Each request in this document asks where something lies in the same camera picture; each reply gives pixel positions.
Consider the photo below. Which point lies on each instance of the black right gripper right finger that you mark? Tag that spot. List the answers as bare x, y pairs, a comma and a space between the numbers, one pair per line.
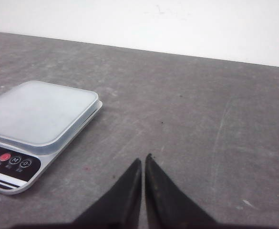
167, 206

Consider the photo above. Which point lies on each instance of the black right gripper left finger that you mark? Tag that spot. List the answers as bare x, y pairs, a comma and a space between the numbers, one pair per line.
119, 207

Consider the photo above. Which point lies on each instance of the silver digital kitchen scale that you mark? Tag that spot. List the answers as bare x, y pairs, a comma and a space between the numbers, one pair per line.
37, 122

